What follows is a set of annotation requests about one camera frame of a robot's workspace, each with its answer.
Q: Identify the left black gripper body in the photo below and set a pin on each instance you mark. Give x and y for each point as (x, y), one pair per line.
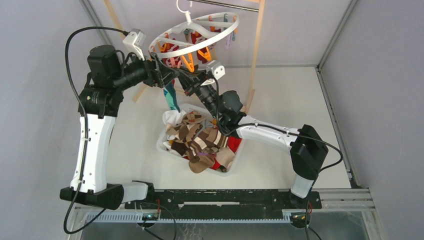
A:
(153, 78)

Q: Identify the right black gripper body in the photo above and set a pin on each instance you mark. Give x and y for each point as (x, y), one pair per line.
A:
(206, 93)

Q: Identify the orange peg holding teal sock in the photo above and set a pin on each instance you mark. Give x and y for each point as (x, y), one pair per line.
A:
(188, 62)

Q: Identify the dark teal patterned sock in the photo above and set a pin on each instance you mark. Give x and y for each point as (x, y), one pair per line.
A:
(170, 93)

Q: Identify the mint green sock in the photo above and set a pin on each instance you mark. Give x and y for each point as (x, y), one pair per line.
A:
(173, 107)

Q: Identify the white round clip hanger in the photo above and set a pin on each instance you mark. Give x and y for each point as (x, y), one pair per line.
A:
(216, 27)

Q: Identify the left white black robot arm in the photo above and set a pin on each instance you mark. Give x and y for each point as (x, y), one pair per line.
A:
(98, 106)

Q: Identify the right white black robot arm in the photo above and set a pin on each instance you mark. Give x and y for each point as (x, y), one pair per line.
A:
(305, 147)

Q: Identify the brown striped socks pile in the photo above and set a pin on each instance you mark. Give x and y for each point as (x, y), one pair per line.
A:
(202, 139)

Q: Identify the white sock in basket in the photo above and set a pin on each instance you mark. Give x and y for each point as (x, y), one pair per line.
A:
(173, 117)

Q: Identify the red white striped hanging sock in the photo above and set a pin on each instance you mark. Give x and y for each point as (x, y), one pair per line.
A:
(200, 56)

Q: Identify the red garment in basket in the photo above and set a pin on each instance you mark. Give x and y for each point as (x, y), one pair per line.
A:
(233, 143)

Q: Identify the tan brown sock in basket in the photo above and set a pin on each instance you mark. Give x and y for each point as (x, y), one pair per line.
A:
(200, 162)

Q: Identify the translucent white laundry basket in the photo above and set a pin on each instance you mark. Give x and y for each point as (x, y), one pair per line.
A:
(202, 155)

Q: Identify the metal rack rod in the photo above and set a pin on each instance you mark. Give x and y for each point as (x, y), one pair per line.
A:
(228, 5)

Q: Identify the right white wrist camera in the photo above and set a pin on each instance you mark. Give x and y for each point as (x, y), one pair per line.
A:
(214, 71)

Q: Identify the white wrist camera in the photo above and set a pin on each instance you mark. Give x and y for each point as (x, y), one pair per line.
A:
(133, 42)
(214, 71)

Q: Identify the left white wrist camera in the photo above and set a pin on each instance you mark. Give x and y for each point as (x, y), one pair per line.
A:
(133, 42)

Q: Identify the wooden hanger rack frame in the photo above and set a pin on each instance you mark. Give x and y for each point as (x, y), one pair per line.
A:
(251, 92)

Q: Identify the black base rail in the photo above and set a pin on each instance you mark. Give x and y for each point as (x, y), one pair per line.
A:
(225, 204)

